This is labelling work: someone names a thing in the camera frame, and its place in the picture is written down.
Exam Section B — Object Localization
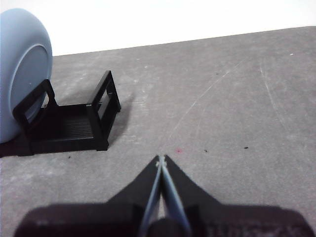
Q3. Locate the black plastic plate rack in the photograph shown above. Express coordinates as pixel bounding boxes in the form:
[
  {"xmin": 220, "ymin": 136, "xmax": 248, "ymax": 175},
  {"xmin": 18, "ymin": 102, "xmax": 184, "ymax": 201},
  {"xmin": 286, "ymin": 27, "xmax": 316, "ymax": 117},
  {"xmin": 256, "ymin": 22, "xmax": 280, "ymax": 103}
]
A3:
[{"xmin": 0, "ymin": 70, "xmax": 122, "ymax": 158}]

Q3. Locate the blue round plate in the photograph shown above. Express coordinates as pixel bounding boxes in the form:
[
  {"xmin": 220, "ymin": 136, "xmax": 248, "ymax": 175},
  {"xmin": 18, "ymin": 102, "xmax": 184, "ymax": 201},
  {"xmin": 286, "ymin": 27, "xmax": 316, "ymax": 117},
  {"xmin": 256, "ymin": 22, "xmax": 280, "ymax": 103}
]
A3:
[{"xmin": 0, "ymin": 8, "xmax": 53, "ymax": 144}]

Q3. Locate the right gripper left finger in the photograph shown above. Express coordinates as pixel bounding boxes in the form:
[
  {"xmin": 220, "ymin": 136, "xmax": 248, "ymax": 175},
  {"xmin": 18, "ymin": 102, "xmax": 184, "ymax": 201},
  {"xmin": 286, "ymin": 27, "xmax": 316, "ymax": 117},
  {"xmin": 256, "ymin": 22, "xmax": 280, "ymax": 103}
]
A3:
[{"xmin": 13, "ymin": 155, "xmax": 163, "ymax": 237}]

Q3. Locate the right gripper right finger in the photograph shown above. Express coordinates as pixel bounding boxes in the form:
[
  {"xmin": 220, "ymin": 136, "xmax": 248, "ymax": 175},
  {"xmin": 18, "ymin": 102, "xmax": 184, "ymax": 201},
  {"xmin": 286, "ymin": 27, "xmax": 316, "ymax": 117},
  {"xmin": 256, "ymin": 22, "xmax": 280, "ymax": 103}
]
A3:
[{"xmin": 163, "ymin": 155, "xmax": 313, "ymax": 237}]

